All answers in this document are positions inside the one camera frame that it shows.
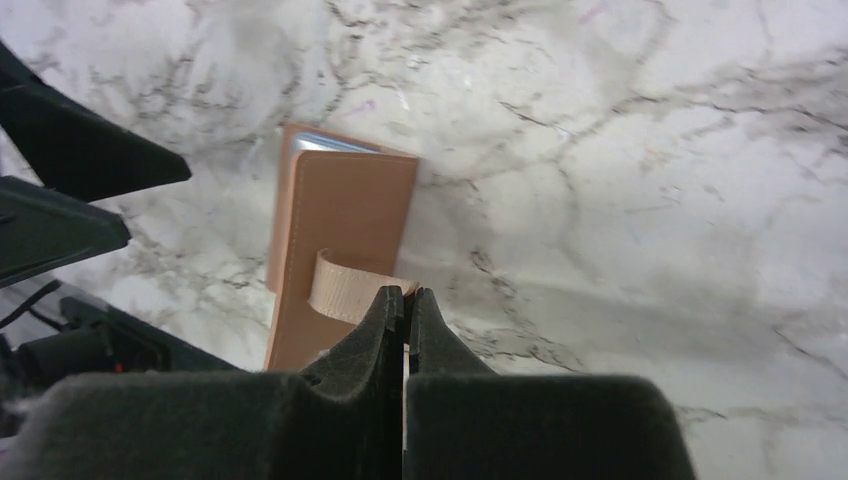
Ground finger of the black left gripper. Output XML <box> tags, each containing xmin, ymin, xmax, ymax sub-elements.
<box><xmin>1</xmin><ymin>45</ymin><xmax>191</xmax><ymax>202</ymax></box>
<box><xmin>1</xmin><ymin>176</ymin><xmax>131</xmax><ymax>287</ymax></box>

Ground tan leather card holder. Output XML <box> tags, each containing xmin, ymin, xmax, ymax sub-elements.
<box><xmin>264</xmin><ymin>123</ymin><xmax>418</xmax><ymax>370</ymax></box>

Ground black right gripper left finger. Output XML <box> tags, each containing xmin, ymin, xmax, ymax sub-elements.
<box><xmin>1</xmin><ymin>287</ymin><xmax>405</xmax><ymax>479</ymax></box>

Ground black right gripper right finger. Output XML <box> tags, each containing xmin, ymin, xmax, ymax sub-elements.
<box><xmin>404</xmin><ymin>288</ymin><xmax>695</xmax><ymax>479</ymax></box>

